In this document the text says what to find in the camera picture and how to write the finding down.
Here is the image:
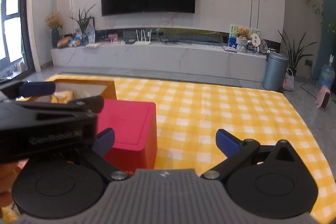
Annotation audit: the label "yellow snack bag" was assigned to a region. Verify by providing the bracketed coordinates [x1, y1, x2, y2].
[50, 90, 77, 104]

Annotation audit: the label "orange open storage box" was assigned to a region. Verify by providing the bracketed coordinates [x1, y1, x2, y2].
[19, 78, 117, 103]

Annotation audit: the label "red box lid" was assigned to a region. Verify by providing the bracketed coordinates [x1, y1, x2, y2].
[98, 100, 158, 176]

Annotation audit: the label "golden bread ornament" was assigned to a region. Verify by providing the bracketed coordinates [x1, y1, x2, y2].
[57, 36, 72, 49]

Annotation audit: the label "yellow checkered tablecloth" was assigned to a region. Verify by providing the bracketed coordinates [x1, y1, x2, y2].
[44, 74, 336, 224]

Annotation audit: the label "dark vase yellow flowers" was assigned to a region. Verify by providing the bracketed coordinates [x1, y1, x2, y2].
[45, 12, 63, 48]

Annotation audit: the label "white wifi router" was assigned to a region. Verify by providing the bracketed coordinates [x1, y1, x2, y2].
[134, 30, 151, 46]

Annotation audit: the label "grey cylindrical trash bin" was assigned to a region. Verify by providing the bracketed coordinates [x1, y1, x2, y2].
[262, 52, 289, 92]

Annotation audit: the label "pink woven basket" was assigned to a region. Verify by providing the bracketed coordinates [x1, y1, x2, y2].
[282, 68, 294, 91]

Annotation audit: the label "green plant in glass vase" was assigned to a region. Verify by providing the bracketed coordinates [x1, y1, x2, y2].
[70, 5, 96, 46]

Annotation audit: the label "marble TV console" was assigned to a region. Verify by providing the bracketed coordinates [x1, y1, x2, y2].
[51, 43, 266, 82]

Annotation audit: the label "small pink heater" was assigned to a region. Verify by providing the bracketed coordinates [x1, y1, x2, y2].
[315, 85, 330, 110]

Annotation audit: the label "tall green floor plant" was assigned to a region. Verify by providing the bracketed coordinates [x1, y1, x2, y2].
[278, 31, 317, 76]

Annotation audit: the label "blue water bottle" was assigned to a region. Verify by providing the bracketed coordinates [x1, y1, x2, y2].
[317, 55, 335, 90]

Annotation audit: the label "teddy bear plush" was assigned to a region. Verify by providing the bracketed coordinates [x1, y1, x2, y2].
[236, 27, 249, 40]

